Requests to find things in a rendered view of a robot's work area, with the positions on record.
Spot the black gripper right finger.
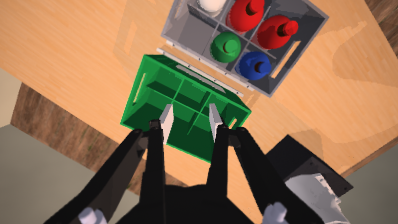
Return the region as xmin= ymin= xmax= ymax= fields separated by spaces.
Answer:
xmin=198 ymin=103 xmax=325 ymax=224

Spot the green plastic crate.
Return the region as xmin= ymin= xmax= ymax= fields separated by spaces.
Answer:
xmin=120 ymin=54 xmax=243 ymax=158

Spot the green bottle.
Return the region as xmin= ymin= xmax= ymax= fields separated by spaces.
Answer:
xmin=210 ymin=32 xmax=241 ymax=63

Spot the red bottle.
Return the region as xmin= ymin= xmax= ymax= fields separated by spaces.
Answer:
xmin=251 ymin=15 xmax=298 ymax=50
xmin=226 ymin=0 xmax=264 ymax=35

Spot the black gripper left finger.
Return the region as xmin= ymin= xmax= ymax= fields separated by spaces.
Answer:
xmin=43 ymin=104 xmax=174 ymax=224

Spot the grey divided bottle crate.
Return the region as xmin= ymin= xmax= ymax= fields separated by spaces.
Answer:
xmin=161 ymin=0 xmax=313 ymax=90

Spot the blue bottle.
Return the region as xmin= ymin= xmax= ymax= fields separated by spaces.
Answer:
xmin=234 ymin=51 xmax=272 ymax=80

